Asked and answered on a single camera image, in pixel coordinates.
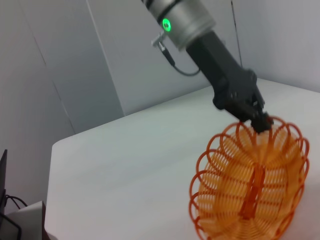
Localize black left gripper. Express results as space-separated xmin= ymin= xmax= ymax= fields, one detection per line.
xmin=184 ymin=31 xmax=274 ymax=134

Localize orange plastic wire basket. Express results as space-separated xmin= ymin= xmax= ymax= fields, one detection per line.
xmin=188 ymin=115 xmax=311 ymax=240

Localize grey box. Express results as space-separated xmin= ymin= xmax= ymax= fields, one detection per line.
xmin=4 ymin=200 xmax=48 ymax=240

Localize black monitor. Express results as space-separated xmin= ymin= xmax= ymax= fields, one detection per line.
xmin=0 ymin=149 xmax=8 ymax=217

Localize black monitor stand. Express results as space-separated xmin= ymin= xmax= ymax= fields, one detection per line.
xmin=0 ymin=214 xmax=22 ymax=240

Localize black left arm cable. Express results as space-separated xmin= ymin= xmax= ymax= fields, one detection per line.
xmin=159 ymin=42 xmax=201 ymax=76

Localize black desk cables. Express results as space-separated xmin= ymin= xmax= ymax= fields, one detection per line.
xmin=4 ymin=194 xmax=29 ymax=209

